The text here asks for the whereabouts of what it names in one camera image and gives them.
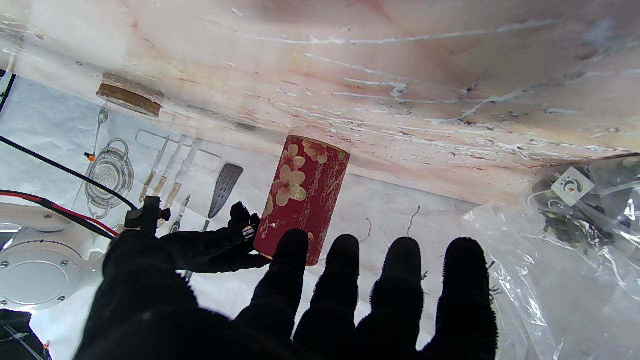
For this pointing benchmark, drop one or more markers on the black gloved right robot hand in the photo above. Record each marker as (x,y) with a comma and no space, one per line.
(150,265)

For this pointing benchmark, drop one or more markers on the clear plastic bag of tea bags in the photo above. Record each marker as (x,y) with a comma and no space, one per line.
(575,250)

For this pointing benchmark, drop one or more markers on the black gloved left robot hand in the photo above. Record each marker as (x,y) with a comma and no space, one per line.
(350,330)

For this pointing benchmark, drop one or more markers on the red floral tea canister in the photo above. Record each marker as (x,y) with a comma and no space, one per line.
(305,200)

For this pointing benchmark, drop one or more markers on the white printed backdrop cloth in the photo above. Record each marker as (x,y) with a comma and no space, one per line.
(390,210)

